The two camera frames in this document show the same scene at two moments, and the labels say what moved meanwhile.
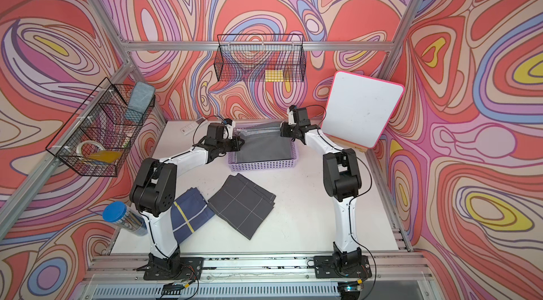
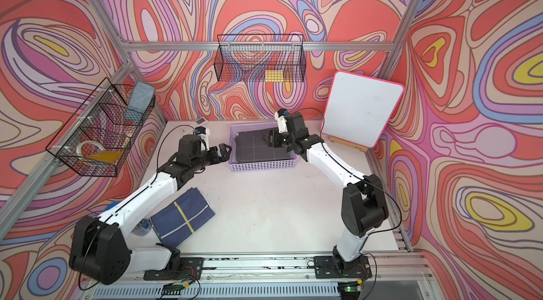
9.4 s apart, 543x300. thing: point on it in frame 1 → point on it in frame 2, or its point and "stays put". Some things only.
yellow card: [105, 156] stays put
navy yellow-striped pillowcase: [188, 212] stays put
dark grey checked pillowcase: [242, 204] → [253, 146]
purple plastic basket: [263, 165] stays put
